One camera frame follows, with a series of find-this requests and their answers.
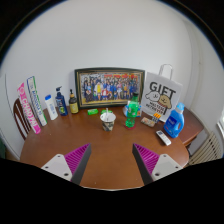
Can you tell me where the white gift paper bag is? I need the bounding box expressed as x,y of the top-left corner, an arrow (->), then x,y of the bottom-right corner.
141,64 -> 183,122

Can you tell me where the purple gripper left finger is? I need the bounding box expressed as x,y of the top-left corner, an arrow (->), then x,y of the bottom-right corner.
42,143 -> 91,185

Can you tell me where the amber yellow-label pump bottle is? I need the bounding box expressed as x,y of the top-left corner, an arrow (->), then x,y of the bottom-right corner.
69,92 -> 78,114

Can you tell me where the white lotion bottle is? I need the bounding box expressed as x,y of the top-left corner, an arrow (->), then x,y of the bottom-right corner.
45,95 -> 58,120

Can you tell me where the white radiator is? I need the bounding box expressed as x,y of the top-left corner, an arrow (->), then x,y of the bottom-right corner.
188,131 -> 222,165

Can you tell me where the green plastic soda bottle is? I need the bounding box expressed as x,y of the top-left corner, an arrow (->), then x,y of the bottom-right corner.
125,92 -> 139,127

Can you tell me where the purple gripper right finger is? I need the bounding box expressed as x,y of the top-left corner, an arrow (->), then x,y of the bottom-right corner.
132,143 -> 182,185

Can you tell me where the green soap bar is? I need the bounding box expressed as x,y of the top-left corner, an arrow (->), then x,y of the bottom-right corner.
87,109 -> 98,115

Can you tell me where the dark blue pump bottle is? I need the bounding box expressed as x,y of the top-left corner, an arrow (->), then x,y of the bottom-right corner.
55,87 -> 68,116

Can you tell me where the green white long box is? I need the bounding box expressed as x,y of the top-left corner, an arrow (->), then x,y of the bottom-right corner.
27,76 -> 47,126

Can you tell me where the small snack packet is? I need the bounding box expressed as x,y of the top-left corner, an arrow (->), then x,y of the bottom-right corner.
141,117 -> 155,127

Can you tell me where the orange blue small box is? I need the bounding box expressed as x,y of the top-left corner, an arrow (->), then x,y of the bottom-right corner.
152,113 -> 161,123

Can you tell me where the red round coaster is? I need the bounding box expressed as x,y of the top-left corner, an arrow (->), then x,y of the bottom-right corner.
124,124 -> 136,130

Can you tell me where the pink long box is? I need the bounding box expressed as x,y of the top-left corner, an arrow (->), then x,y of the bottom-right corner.
17,83 -> 41,134

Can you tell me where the wooden chair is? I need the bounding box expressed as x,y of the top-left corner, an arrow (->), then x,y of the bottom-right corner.
13,99 -> 31,139

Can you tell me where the white remote control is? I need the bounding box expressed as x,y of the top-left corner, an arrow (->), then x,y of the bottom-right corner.
156,130 -> 171,146

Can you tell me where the blue detergent bottle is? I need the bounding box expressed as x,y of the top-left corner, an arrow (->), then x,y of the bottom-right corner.
164,103 -> 185,138

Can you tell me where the patterned paper cup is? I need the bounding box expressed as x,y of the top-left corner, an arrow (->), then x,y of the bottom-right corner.
100,112 -> 116,131

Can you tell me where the blue tissue pack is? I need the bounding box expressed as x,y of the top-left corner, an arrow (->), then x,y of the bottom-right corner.
123,100 -> 141,117

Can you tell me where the framed group photo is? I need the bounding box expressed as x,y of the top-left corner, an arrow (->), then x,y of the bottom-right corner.
74,67 -> 145,109

